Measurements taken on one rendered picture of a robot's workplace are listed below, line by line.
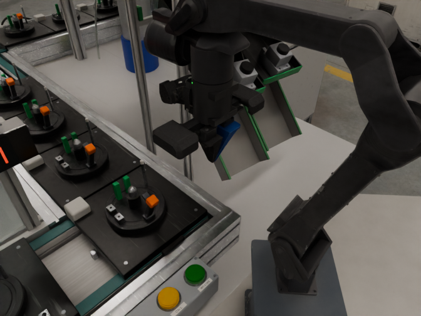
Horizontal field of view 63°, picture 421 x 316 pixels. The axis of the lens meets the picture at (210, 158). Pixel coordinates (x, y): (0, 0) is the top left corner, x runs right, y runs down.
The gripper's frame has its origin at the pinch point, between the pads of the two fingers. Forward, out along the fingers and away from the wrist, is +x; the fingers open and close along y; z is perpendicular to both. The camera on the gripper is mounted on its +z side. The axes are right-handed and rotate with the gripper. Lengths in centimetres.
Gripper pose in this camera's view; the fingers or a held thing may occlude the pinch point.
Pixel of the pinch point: (212, 144)
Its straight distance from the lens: 54.8
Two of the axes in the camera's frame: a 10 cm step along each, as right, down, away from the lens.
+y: -7.0, 4.7, -5.4
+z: -7.1, -4.6, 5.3
